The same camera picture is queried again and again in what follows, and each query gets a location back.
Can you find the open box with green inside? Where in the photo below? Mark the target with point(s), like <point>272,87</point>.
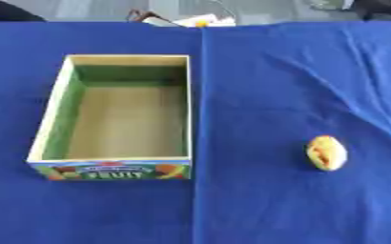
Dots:
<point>127,120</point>

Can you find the white clutter with yellow spot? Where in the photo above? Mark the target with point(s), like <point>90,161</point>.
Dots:
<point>196,21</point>

